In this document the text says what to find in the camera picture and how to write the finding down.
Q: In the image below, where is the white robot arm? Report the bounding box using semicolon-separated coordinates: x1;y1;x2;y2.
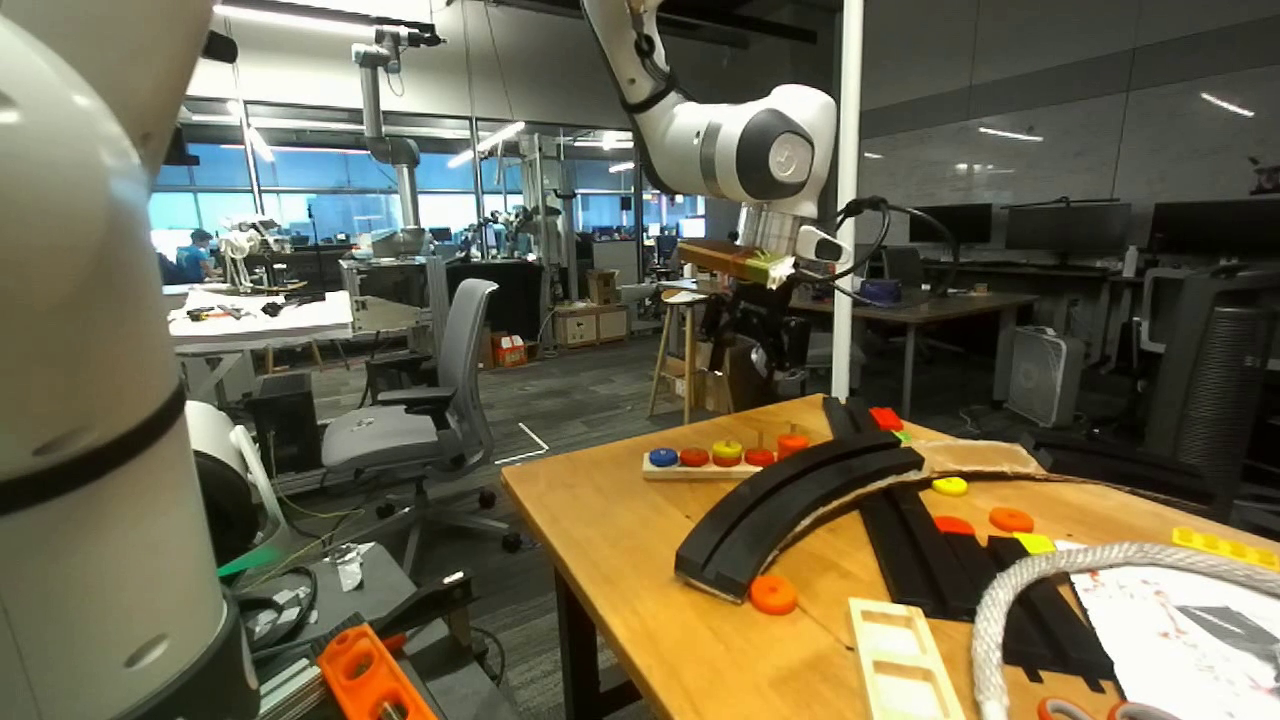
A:
579;0;840;288

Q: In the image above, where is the grey office chair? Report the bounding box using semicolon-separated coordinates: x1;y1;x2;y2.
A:
317;276;522;553

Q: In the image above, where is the white rope loop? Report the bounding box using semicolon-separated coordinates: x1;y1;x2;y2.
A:
968;540;1280;720

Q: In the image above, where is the orange tool in foreground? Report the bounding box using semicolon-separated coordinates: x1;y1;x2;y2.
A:
319;626;435;720

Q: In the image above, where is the white wooden tray frame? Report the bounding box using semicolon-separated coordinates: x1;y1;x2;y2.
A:
848;599;962;720

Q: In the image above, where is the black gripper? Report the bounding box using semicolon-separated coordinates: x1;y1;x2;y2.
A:
705;283;796;387

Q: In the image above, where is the white box fan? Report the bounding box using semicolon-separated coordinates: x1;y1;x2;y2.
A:
1002;323;1082;428

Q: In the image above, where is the wooden ring stacker board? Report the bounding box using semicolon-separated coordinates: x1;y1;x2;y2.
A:
640;431;812;486

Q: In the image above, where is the orange disc by track end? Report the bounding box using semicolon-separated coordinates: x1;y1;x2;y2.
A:
748;575;798;616

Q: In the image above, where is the white printed paper sheet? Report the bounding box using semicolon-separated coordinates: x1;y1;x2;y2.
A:
1072;570;1280;720

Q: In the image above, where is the wooden stool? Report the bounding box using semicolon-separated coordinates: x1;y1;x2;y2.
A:
649;288;726;426

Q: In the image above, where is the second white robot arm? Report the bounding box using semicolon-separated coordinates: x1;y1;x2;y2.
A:
0;0;257;720

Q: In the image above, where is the wrist camera with yellow tape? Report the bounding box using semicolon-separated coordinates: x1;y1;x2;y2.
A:
676;223;845;288

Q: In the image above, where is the curved black track piece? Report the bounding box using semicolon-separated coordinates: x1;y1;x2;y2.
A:
676;435;922;599

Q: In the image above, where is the white vertical pole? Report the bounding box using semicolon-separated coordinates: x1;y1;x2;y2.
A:
832;0;863;400

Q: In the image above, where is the straight black track piece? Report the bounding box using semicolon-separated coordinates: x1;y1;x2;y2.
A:
821;394;1118;695

